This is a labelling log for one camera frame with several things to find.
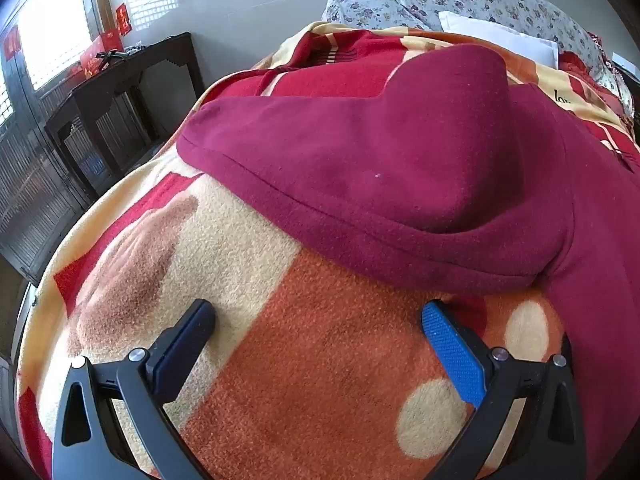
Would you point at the red box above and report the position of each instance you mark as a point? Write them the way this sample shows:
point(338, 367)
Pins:
point(97, 55)

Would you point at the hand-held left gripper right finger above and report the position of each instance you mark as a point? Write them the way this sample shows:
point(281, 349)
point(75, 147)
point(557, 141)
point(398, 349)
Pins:
point(452, 350)

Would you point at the black tool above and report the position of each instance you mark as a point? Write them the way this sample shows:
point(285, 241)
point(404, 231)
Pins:
point(111, 56)

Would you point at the dark wooden table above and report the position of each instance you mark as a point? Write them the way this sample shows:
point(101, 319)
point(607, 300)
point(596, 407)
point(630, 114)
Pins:
point(100, 87)

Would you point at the dark wooden lattice door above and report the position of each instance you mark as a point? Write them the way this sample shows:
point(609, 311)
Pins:
point(30, 185)

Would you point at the white pillow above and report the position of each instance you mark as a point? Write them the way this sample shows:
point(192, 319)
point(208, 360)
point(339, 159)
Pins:
point(500, 35)

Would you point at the red paper decoration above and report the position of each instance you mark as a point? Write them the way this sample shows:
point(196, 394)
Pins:
point(11, 44)
point(122, 19)

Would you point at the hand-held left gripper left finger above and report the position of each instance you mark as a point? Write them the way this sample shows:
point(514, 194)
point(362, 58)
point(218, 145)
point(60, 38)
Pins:
point(190, 340)

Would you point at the maroon fleece hoodie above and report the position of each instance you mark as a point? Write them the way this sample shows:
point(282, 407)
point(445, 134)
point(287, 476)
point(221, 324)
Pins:
point(375, 185)

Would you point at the red orange cream printed blanket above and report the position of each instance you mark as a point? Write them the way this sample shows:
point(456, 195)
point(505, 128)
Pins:
point(325, 360)

